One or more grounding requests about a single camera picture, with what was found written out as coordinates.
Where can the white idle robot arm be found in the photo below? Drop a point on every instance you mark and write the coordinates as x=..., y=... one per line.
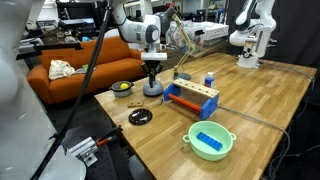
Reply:
x=253, y=40

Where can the yellow ball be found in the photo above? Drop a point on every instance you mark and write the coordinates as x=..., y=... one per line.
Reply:
x=124, y=86

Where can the black orange clamp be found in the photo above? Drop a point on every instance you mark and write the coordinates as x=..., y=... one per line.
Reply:
x=111, y=135

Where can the white cloth bag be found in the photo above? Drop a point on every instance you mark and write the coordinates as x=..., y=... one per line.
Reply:
x=61, y=69

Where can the floral patterned bag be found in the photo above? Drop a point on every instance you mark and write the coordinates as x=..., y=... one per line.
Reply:
x=180, y=38

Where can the flat wooden piece with holes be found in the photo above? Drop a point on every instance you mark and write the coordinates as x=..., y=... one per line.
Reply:
x=135, y=104

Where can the grey keyboard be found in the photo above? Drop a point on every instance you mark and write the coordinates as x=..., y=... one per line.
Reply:
x=80, y=70

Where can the aluminium bracket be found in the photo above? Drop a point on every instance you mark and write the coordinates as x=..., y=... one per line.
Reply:
x=83, y=150

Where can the blue toy building brick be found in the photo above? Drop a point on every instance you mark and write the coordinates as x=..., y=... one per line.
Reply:
x=209, y=141

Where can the small green object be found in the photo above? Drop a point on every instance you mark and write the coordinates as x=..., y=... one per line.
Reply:
x=85, y=66

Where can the orange sofa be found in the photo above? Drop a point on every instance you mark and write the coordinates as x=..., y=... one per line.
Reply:
x=110, y=63

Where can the black perforated breadboard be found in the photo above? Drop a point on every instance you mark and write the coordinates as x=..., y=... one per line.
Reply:
x=103, y=165

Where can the blue bottle white cap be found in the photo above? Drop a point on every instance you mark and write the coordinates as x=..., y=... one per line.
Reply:
x=209, y=81

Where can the small grey pot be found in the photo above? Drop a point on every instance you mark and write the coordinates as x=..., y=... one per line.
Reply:
x=121, y=92

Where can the white cardboard box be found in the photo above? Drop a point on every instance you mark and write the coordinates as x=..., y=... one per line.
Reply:
x=215, y=30

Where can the black round plate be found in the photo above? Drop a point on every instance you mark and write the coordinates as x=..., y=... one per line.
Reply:
x=140, y=117

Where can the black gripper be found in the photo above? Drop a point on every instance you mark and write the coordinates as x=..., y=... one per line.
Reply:
x=152, y=66

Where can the black mount bar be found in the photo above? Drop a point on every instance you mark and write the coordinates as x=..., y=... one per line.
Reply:
x=56, y=47

